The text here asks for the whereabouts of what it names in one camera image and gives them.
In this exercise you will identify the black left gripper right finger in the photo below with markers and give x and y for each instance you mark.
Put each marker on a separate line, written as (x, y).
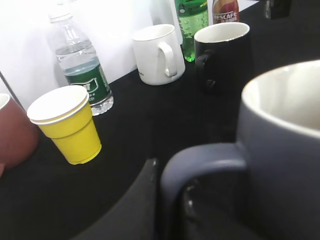
(203, 221)

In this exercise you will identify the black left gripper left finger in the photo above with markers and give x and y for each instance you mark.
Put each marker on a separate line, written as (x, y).
(133, 216)

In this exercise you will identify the yellow paper cup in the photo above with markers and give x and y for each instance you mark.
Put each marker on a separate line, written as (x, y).
(65, 116)

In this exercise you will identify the green sprite bottle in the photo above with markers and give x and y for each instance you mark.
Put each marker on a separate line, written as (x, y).
(192, 16)

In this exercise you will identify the grey ceramic mug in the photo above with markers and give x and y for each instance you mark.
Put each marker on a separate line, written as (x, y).
(277, 144)

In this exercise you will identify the maroon ceramic mug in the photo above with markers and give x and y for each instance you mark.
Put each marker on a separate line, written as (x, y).
(19, 137)

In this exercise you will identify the black ceramic mug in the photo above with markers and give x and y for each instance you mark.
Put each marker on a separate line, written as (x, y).
(223, 58)

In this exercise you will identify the white ceramic mug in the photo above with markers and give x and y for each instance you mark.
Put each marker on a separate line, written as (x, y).
(158, 54)

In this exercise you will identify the clear water bottle green label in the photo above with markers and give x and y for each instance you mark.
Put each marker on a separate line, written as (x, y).
(77, 58)

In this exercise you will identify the nescafe coffee bottle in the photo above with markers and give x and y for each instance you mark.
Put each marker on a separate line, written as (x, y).
(224, 11)

